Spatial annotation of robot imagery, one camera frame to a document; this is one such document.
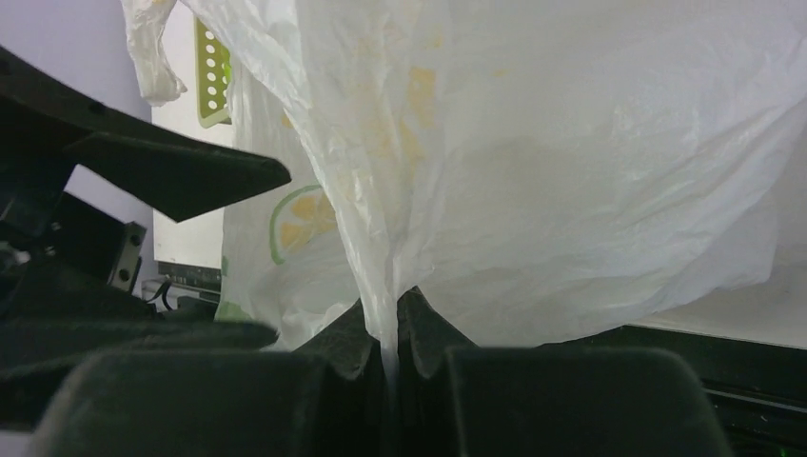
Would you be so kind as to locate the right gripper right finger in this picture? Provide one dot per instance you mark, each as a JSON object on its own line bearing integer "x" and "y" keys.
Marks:
{"x": 606, "y": 402}

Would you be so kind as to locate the white plastic bag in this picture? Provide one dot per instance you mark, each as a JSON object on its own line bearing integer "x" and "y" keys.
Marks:
{"x": 541, "y": 170}

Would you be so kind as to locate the beige perforated plastic basket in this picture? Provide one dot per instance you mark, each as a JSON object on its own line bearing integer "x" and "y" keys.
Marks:
{"x": 213, "y": 73}

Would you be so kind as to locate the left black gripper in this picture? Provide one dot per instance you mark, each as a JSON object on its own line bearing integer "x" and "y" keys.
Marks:
{"x": 62, "y": 258}

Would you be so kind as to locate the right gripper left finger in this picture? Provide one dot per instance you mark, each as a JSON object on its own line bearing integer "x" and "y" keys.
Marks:
{"x": 321, "y": 399}

